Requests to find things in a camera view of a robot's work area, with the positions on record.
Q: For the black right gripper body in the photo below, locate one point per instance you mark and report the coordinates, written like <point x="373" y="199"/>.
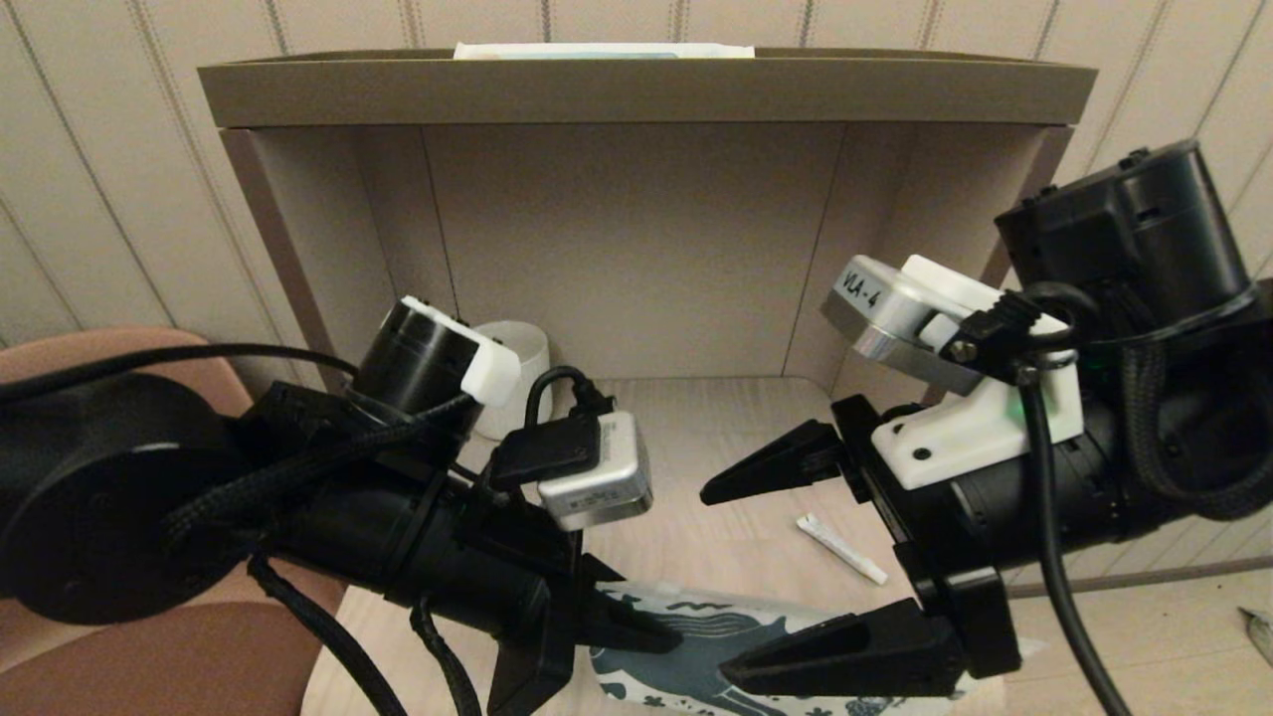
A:
<point x="975" y="517"/>

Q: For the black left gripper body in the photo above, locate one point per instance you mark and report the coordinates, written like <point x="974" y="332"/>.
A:
<point x="497" y="577"/>

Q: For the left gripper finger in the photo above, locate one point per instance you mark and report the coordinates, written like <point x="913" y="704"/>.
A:
<point x="627" y="626"/>
<point x="599" y="570"/>

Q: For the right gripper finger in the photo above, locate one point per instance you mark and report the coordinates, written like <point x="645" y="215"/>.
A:
<point x="855" y="656"/>
<point x="786" y="462"/>

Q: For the white horse print pouch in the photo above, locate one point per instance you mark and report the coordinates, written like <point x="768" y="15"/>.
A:
<point x="716" y="622"/>

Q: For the white ribbed ceramic mug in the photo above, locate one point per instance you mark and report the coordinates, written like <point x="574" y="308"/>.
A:
<point x="527" y="368"/>

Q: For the dark baseboard strip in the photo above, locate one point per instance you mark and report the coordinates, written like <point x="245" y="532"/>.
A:
<point x="1193" y="570"/>

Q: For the taupe wooden shelf unit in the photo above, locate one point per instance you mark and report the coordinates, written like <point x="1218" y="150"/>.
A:
<point x="636" y="249"/>

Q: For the brown plastic chair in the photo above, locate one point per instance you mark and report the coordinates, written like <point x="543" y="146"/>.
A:
<point x="199" y="676"/>

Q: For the white flat booklet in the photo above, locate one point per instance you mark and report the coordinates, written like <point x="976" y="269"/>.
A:
<point x="597" y="50"/>

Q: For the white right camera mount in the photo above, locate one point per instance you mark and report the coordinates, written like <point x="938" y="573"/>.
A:
<point x="975" y="438"/>

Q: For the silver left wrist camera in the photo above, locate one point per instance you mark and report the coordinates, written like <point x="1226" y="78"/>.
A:
<point x="597" y="477"/>

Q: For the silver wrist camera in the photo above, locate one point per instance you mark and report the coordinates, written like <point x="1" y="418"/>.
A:
<point x="597" y="477"/>
<point x="885" y="318"/>

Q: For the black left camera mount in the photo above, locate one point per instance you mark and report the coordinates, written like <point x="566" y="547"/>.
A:
<point x="542" y="452"/>

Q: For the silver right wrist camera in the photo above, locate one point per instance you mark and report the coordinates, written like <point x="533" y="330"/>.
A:
<point x="885" y="318"/>

